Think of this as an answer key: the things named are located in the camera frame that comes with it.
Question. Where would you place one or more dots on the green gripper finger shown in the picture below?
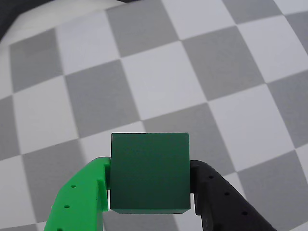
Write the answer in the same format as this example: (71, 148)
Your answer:
(79, 197)

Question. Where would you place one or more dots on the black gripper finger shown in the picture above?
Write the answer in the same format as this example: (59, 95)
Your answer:
(223, 202)

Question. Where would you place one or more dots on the dark green cube dice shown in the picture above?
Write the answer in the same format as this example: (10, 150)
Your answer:
(149, 173)

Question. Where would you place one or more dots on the grey white checkerboard mat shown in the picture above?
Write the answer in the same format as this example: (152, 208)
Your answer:
(154, 91)

